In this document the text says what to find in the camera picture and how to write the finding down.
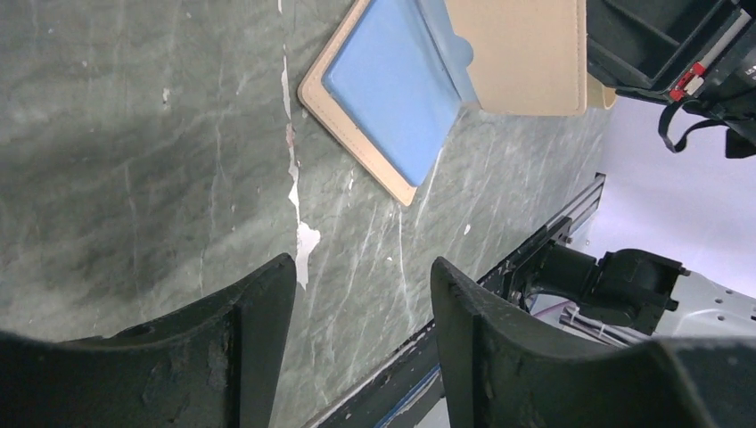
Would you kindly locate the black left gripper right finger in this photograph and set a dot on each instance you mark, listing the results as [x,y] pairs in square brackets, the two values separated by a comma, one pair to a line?
[526,373]

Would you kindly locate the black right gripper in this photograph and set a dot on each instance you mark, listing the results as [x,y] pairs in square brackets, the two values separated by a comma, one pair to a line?
[701,54]

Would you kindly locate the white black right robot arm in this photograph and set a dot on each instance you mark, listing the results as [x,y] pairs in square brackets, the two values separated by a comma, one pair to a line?
[631,295]

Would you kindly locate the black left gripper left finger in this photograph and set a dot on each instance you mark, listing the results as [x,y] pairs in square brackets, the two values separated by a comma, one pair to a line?
[213,363]

